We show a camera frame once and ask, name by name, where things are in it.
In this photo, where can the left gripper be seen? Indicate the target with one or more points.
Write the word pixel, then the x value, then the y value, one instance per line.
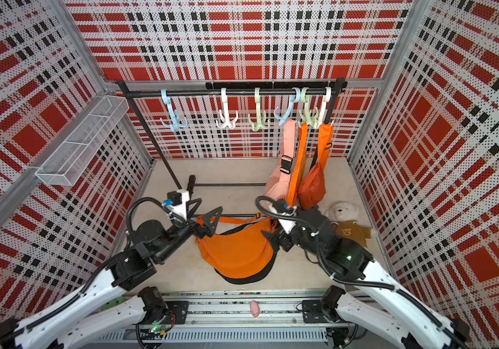
pixel 206 229

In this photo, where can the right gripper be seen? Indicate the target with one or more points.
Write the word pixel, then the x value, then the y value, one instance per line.
pixel 283 241

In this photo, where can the orange bag with black trim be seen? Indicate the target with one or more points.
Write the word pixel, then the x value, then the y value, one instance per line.
pixel 244 254

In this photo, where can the pink bag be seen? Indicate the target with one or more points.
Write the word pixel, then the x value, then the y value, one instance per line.
pixel 278 185

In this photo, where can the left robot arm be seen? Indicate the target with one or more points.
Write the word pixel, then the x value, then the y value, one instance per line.
pixel 78 318

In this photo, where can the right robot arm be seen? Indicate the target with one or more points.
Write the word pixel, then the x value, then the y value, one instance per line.
pixel 363 292

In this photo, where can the light blue hook far left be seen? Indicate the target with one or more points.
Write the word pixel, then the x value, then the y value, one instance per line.
pixel 174 123

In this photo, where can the white hook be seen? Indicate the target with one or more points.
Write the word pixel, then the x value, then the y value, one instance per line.
pixel 224 121
pixel 320 116

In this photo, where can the green hook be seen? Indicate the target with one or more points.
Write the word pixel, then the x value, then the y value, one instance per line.
pixel 307 116
pixel 261 122

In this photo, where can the white teddy bear brown shirt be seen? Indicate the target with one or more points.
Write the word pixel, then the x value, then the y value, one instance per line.
pixel 343 216

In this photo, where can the green round object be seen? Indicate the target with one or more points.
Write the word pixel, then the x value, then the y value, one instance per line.
pixel 112 303

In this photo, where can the black garment rack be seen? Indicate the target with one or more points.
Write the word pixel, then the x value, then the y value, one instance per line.
pixel 202 139

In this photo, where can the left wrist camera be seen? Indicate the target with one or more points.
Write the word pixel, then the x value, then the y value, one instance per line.
pixel 176 202

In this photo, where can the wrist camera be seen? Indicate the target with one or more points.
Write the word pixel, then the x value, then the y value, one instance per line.
pixel 176 202
pixel 285 215

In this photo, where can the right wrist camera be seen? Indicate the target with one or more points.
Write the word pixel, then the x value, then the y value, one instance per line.
pixel 285 215

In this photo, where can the small pink object on rail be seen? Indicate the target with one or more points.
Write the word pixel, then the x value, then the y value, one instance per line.
pixel 254 309

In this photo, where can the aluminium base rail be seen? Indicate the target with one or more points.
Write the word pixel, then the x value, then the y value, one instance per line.
pixel 199 320

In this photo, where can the black wall hook strip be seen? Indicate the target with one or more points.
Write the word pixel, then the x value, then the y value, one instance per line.
pixel 313 84

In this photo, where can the white wire mesh basket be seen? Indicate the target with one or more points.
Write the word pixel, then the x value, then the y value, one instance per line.
pixel 69 160

